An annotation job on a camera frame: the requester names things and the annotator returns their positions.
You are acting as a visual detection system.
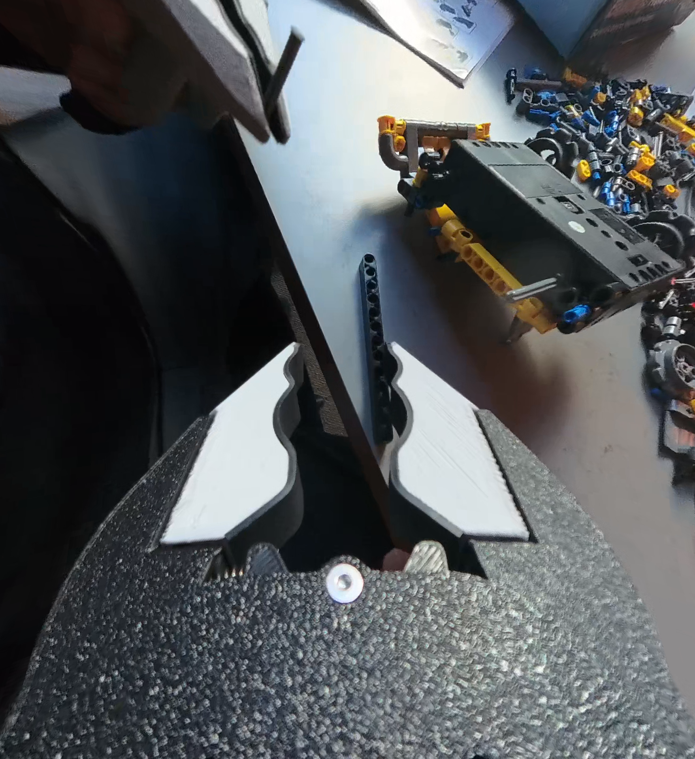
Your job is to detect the blue cardboard box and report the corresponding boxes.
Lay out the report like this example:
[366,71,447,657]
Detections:
[515,0,695,75]

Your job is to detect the black long holed beam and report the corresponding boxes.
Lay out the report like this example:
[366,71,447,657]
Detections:
[358,253,397,446]

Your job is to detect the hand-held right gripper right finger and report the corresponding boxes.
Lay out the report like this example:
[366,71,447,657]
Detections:
[384,342,529,538]

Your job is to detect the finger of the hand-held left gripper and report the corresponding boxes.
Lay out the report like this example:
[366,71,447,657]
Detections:
[230,0,293,144]
[151,0,272,144]

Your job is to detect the grey desk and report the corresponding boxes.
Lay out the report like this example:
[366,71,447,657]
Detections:
[229,0,695,683]

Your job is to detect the yellow toy vehicle model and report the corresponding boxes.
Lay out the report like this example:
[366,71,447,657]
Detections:
[377,115,687,346]

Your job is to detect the small black pin connector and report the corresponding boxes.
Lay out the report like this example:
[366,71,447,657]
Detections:
[263,26,305,123]

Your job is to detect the dark grey toothed panel piece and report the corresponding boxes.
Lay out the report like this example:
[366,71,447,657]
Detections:
[660,403,695,484]

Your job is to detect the pile of small building pieces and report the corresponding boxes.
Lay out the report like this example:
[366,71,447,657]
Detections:
[503,64,695,357]

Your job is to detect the person's dark jeans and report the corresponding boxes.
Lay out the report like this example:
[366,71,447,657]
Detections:
[4,113,301,440]

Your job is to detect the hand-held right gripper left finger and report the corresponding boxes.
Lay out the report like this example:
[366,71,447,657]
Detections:
[160,342,305,544]

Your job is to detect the grey spoked wheel hub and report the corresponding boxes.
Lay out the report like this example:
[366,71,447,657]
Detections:
[645,339,695,398]

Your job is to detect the instruction booklet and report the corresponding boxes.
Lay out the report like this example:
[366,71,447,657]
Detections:
[347,0,515,90]

